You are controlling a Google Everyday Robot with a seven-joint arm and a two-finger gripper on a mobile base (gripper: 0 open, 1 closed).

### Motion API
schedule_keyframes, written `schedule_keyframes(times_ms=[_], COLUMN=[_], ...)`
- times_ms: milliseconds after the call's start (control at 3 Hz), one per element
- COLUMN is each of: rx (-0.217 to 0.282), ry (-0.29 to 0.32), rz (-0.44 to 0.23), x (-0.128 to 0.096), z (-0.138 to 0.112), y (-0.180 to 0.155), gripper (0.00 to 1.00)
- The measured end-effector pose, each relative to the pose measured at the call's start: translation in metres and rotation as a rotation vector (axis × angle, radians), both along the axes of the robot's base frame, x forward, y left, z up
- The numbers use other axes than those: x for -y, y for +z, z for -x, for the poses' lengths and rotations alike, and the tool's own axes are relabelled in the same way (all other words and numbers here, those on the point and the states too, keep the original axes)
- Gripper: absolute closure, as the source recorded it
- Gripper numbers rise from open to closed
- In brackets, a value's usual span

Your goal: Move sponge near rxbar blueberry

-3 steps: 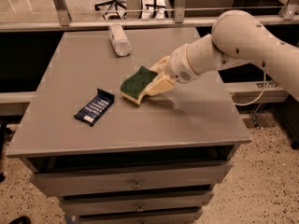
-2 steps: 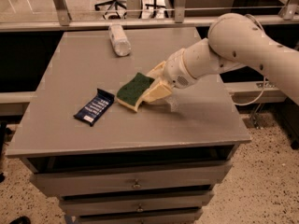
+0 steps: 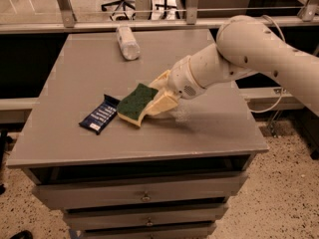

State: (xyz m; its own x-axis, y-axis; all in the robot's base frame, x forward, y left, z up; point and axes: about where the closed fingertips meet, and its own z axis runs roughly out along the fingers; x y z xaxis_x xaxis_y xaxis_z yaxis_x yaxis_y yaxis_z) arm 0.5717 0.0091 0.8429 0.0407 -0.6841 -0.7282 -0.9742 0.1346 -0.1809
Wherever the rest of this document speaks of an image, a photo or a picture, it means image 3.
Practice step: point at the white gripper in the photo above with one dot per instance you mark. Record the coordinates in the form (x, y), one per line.
(181, 78)

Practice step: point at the green and yellow sponge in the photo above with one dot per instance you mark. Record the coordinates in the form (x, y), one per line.
(132, 107)

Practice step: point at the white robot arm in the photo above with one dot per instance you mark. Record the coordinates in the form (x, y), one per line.
(243, 45)

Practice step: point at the blue rxbar blueberry wrapper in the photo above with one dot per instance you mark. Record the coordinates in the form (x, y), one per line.
(101, 116)

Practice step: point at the grey drawer cabinet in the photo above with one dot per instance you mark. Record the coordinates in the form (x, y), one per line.
(213, 133)

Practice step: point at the black office chair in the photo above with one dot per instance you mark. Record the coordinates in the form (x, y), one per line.
(121, 5)

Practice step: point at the bottom grey drawer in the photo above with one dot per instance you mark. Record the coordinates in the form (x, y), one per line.
(169, 231)

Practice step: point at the grey drawer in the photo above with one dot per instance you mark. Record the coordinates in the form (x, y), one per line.
(146, 217)
(169, 231)
(138, 191)

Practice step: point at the top grey drawer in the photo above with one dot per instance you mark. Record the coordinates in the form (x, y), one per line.
(138, 191)

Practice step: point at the middle grey drawer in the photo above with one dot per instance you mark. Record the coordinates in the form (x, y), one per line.
(146, 217)

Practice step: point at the metal window railing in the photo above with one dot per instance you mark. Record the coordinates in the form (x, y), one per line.
(71, 16)

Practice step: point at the black shoe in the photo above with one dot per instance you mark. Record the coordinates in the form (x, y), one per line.
(26, 234)

